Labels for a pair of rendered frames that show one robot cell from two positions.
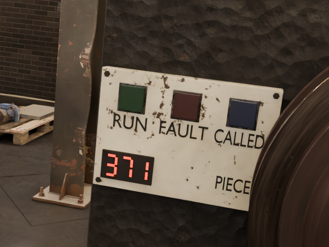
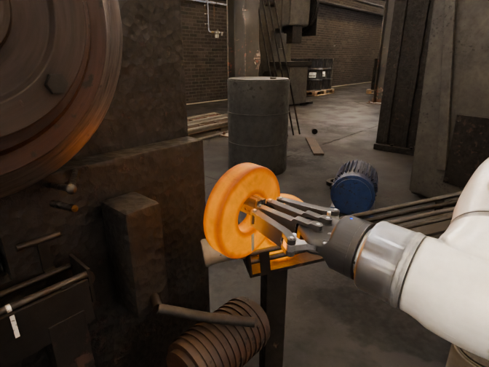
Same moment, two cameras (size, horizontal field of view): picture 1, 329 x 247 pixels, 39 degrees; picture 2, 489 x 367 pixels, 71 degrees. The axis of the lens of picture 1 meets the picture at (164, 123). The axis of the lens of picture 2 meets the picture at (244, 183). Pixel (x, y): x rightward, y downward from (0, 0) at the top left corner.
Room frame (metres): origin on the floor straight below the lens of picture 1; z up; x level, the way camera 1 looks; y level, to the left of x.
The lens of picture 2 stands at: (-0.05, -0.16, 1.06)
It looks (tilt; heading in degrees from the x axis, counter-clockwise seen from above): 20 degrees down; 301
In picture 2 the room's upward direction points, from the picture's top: straight up
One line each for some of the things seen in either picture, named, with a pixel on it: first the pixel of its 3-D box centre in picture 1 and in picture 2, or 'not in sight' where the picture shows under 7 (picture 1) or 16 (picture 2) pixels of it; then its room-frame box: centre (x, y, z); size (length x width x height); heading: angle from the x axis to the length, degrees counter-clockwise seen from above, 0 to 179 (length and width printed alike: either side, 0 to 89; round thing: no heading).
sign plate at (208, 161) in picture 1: (183, 138); not in sight; (0.67, -0.03, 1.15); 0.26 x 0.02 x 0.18; 79
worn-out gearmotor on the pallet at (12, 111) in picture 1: (11, 112); not in sight; (4.84, 1.62, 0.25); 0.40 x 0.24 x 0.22; 169
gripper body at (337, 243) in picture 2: not in sight; (332, 238); (0.06, -0.57, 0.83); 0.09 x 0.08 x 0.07; 169
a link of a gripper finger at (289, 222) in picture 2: not in sight; (286, 223); (0.13, -0.57, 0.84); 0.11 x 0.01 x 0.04; 171
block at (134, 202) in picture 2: not in sight; (135, 253); (0.47, -0.58, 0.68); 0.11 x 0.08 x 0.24; 169
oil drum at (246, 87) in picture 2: not in sight; (257, 124); (1.57, -3.09, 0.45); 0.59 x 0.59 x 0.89
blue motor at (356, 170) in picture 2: not in sight; (355, 185); (0.48, -2.63, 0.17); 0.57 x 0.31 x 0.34; 99
